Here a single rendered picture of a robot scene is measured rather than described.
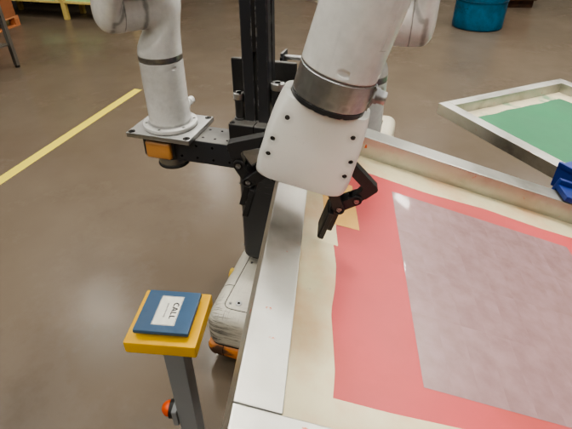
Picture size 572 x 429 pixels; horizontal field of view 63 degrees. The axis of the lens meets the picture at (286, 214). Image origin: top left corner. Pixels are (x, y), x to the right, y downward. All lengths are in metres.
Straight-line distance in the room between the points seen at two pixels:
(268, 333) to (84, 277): 2.18
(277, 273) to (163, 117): 0.71
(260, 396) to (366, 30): 0.30
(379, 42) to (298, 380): 0.29
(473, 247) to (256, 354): 0.41
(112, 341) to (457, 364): 1.82
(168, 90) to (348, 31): 0.71
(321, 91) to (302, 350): 0.24
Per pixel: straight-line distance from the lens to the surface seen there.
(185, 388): 1.03
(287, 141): 0.47
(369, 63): 0.42
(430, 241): 0.66
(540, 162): 1.46
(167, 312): 0.88
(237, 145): 0.50
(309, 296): 0.49
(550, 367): 0.61
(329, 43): 0.42
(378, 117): 0.96
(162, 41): 1.04
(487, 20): 6.96
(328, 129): 0.46
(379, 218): 0.65
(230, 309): 1.82
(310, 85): 0.43
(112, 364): 2.11
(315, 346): 0.45
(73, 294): 2.46
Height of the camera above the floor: 1.60
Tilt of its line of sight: 36 degrees down
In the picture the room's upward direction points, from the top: straight up
